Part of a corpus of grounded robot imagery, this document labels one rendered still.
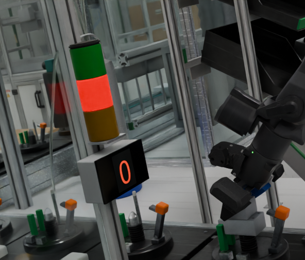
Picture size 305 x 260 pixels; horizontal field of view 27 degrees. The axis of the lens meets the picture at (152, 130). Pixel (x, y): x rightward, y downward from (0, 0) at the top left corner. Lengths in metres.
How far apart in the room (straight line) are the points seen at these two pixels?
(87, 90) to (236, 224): 0.37
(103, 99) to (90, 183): 0.13
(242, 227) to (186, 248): 0.18
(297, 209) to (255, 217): 0.57
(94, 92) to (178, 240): 0.46
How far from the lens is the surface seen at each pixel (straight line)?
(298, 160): 1.34
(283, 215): 1.13
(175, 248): 1.32
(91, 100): 1.01
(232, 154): 1.11
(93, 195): 1.01
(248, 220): 1.16
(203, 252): 1.28
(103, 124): 1.01
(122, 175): 1.03
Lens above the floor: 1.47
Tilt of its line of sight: 12 degrees down
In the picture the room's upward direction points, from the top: 11 degrees counter-clockwise
